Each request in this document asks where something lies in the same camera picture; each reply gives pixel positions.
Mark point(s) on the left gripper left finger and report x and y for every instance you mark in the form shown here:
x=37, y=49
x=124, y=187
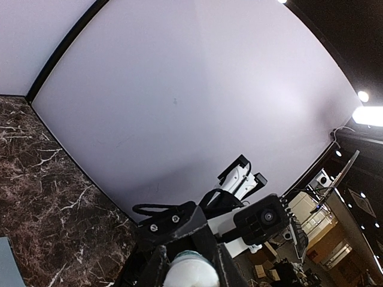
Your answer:
x=150, y=268

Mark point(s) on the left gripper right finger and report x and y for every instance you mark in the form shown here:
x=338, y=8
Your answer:
x=228, y=272

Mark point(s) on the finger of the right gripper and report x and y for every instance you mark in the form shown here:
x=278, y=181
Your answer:
x=169, y=222

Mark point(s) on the green white glue stick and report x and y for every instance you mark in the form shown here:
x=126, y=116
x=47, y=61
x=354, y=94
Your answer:
x=190, y=268

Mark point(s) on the teal green envelope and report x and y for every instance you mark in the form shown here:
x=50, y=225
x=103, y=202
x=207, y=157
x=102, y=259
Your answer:
x=10, y=275

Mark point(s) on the left black frame post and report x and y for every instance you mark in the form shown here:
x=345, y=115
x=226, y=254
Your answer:
x=63, y=46

